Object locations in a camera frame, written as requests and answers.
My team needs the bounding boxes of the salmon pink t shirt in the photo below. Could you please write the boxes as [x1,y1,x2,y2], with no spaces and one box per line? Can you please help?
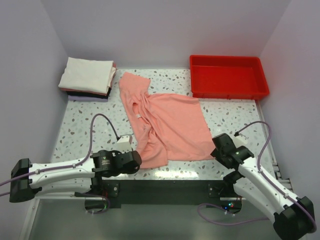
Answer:
[119,72,215,169]

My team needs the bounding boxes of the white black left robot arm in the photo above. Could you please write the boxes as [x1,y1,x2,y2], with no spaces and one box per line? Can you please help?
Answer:
[9,150,142,203]

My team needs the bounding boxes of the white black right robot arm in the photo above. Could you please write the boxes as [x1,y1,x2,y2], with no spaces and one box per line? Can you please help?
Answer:
[211,133,317,240]

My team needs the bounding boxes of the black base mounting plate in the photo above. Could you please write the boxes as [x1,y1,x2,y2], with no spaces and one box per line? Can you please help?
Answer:
[74,178,243,210]

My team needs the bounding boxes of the red plastic tray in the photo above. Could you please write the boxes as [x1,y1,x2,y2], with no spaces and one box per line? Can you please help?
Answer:
[189,55,270,101]

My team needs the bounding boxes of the lavender folded t shirt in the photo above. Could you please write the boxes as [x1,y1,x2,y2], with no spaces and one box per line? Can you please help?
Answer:
[68,95,109,103]

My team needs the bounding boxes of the black folded t shirt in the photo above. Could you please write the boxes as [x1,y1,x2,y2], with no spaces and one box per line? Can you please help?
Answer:
[66,87,112,99]

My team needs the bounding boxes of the white folded t shirt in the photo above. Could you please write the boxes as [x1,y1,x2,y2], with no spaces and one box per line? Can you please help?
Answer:
[58,57,117,94]

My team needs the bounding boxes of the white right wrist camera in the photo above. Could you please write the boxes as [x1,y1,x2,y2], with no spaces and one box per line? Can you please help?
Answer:
[232,133,248,148]

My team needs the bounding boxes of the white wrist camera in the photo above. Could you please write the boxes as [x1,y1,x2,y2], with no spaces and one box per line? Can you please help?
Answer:
[116,134,133,153]
[232,133,248,148]

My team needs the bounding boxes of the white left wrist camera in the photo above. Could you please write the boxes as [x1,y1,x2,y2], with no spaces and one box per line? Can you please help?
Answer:
[116,134,133,153]

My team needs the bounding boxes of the aluminium frame rail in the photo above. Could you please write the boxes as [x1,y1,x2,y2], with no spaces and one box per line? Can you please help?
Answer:
[271,159,292,187]

